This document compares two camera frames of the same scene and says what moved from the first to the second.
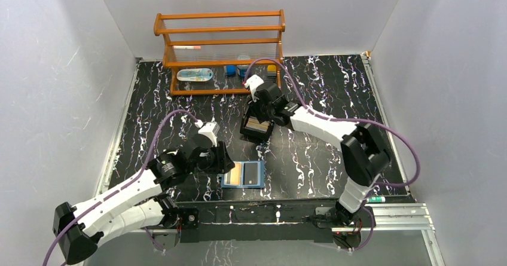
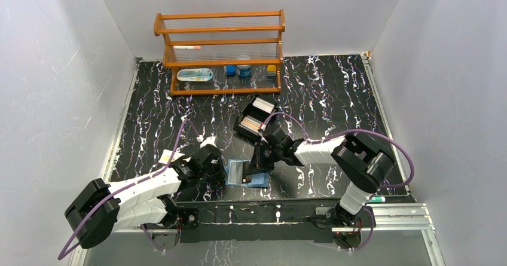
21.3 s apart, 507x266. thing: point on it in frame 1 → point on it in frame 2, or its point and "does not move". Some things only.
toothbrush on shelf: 186,47 does not move
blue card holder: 245,174 does not move
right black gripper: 254,107 → 258,165
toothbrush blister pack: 197,75 does not move
